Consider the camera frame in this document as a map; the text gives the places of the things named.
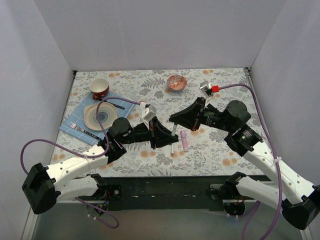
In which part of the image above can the white pen with blue tip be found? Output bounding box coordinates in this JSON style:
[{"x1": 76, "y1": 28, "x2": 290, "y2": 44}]
[{"x1": 170, "y1": 145, "x2": 175, "y2": 156}]

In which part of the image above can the white pen with green tip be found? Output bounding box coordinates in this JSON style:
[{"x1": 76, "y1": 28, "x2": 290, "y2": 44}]
[{"x1": 171, "y1": 125, "x2": 177, "y2": 136}]

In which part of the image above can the pink highlighter pen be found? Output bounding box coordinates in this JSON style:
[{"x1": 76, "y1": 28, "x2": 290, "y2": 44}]
[{"x1": 180, "y1": 129, "x2": 189, "y2": 152}]

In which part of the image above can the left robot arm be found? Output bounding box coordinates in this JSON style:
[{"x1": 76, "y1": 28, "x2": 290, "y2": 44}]
[{"x1": 22, "y1": 117, "x2": 179, "y2": 215}]

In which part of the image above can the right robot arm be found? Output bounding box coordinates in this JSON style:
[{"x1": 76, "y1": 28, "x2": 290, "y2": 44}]
[{"x1": 169, "y1": 97, "x2": 320, "y2": 230}]

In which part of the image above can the floral tablecloth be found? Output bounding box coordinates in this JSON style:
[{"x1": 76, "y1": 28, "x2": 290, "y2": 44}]
[{"x1": 65, "y1": 68, "x2": 265, "y2": 177}]

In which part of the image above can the orange patterned bowl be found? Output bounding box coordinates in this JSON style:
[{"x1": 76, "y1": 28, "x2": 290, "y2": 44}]
[{"x1": 166, "y1": 75, "x2": 187, "y2": 91}]

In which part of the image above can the beige plate with blue rings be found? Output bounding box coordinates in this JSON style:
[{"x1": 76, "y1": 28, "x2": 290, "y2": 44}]
[{"x1": 83, "y1": 102, "x2": 118, "y2": 132}]

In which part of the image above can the red ceramic mug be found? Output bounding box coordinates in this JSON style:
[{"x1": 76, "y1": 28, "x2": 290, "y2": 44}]
[{"x1": 89, "y1": 78, "x2": 110, "y2": 101}]

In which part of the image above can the blue checked cloth napkin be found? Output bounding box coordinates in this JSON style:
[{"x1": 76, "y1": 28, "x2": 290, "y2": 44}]
[{"x1": 59, "y1": 92, "x2": 135, "y2": 146}]

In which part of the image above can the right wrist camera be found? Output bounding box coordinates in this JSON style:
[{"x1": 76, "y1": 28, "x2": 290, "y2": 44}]
[{"x1": 199, "y1": 80, "x2": 214, "y2": 107}]

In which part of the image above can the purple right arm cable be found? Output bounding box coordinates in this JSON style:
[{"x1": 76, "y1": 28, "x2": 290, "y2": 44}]
[{"x1": 212, "y1": 83, "x2": 285, "y2": 240}]

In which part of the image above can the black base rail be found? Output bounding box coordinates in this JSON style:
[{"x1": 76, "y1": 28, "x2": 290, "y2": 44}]
[{"x1": 44, "y1": 174, "x2": 286, "y2": 212}]

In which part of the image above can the black handled fork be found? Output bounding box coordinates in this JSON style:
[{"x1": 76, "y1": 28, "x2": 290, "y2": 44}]
[{"x1": 68, "y1": 122, "x2": 102, "y2": 141}]

